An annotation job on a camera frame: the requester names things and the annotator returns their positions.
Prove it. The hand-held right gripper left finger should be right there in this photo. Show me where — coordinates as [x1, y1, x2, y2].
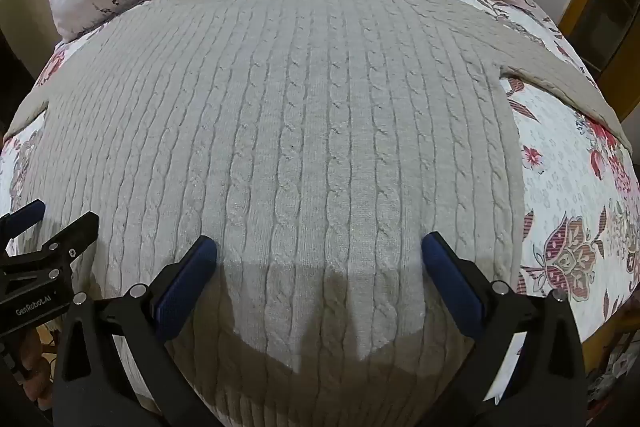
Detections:
[52, 235, 221, 427]

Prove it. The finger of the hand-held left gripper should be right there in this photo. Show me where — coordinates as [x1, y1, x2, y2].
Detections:
[0, 211, 100, 280]
[0, 200, 47, 242]

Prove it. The beige cable knit sweater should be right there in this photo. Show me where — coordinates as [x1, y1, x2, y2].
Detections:
[2, 0, 623, 427]

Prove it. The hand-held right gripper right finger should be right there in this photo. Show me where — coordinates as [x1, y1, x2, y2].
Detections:
[421, 231, 588, 427]

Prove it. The person's left hand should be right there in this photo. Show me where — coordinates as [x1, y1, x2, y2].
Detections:
[14, 331, 57, 412]

